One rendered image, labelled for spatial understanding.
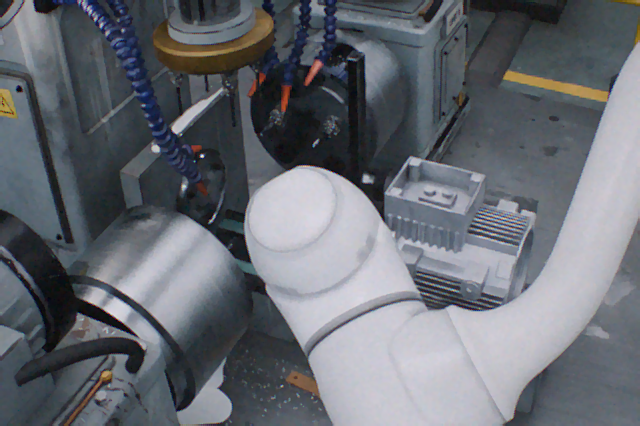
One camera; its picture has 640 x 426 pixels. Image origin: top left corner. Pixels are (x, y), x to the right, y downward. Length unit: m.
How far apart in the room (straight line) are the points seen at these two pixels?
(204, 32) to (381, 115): 0.44
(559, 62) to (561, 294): 3.50
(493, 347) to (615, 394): 0.83
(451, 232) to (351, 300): 0.57
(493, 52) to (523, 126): 2.04
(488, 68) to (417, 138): 2.19
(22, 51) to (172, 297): 0.44
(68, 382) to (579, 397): 0.83
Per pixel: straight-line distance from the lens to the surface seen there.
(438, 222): 1.18
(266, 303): 1.42
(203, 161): 1.41
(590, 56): 4.21
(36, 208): 1.44
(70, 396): 0.94
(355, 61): 1.31
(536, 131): 2.01
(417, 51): 1.63
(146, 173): 1.29
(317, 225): 0.61
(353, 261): 0.62
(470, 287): 1.17
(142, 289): 1.07
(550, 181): 1.84
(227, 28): 1.19
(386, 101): 1.52
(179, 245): 1.12
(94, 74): 1.34
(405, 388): 0.60
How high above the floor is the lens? 1.86
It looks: 38 degrees down
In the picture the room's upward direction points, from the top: 3 degrees counter-clockwise
